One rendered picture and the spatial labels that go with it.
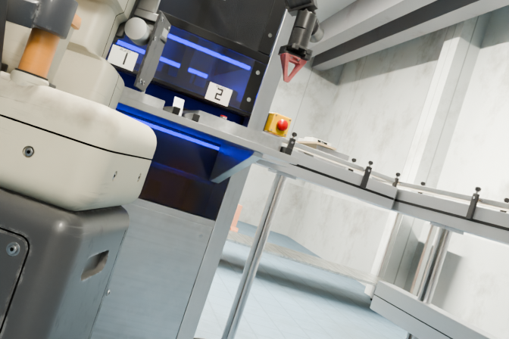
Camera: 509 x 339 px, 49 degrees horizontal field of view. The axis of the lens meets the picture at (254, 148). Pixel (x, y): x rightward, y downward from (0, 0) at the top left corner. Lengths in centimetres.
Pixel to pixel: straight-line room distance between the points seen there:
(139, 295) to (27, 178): 136
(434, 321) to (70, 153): 168
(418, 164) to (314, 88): 441
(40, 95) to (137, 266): 134
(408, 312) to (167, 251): 92
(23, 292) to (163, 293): 135
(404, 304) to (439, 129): 400
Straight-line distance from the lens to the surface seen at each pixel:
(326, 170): 222
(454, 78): 623
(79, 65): 107
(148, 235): 193
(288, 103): 992
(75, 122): 64
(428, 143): 605
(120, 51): 188
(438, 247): 221
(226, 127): 156
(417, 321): 220
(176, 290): 200
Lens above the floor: 79
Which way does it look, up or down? 3 degrees up
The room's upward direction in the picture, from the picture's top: 18 degrees clockwise
